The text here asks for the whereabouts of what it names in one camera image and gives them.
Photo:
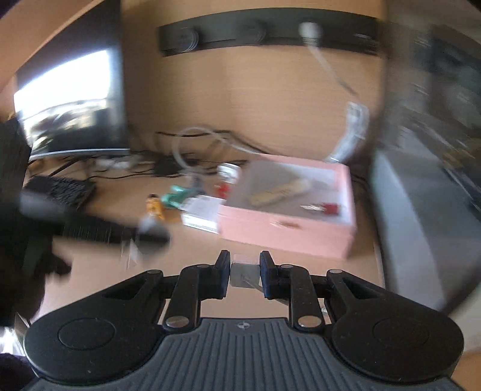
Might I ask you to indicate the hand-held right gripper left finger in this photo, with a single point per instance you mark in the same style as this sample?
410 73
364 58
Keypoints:
224 276

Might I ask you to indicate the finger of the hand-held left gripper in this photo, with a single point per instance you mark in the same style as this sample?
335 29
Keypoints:
94 227

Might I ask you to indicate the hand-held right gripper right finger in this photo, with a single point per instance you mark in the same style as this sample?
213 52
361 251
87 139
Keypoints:
265 276

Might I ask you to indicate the small grey plastic piece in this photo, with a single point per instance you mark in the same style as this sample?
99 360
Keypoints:
244 277

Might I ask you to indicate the pink cardboard box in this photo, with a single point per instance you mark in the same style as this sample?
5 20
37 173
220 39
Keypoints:
285 229

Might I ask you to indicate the black keyboard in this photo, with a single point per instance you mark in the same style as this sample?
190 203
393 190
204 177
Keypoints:
60 190

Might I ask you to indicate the small orange figure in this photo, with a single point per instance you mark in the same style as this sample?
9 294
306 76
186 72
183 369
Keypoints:
155 206

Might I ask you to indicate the white flat card box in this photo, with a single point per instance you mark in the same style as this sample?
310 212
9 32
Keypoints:
203 214

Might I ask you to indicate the wooden stick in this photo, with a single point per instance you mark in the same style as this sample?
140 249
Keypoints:
280 191

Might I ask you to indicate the small red item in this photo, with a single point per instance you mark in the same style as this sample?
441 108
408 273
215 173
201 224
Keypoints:
223 190

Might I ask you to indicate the red lipstick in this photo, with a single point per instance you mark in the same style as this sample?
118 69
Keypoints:
327 209

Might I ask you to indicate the small white container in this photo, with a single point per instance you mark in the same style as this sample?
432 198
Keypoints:
229 173

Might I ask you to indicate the computer monitor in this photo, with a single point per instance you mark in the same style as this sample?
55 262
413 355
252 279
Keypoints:
71 97

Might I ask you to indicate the grey computer case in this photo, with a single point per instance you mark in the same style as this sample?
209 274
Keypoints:
421 188

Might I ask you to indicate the black wall socket rail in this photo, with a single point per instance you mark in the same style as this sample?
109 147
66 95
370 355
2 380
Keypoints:
270 32

